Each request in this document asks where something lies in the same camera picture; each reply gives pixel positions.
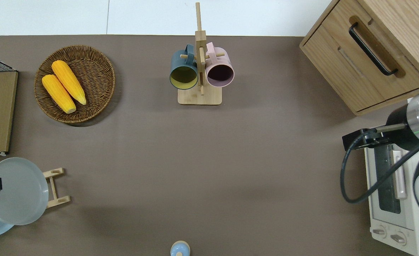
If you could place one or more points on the pink mug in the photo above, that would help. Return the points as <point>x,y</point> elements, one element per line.
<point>220,60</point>

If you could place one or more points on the brown wicker basket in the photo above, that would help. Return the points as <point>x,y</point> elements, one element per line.
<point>95,81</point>

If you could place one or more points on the white toaster oven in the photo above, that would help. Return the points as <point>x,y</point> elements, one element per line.
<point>383,227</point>

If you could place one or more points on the gray plate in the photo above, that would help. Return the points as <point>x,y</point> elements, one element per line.
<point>21,192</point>

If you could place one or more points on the yellow corn cob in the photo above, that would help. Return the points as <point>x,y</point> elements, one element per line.
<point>58,94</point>
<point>69,81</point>

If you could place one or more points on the wooden mug tree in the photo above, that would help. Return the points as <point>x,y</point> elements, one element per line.
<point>199,99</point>

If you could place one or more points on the wooden drawer box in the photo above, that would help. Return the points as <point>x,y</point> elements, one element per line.
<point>337,60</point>

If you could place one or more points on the low wooden plate rack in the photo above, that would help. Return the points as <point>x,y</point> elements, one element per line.
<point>53,173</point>

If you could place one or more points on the dark blue mug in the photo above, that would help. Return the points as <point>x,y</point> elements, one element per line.
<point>182,61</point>

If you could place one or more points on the brown table mat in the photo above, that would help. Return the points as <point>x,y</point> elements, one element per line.
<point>209,160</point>

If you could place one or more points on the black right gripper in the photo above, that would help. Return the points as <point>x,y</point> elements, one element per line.
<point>358,139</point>

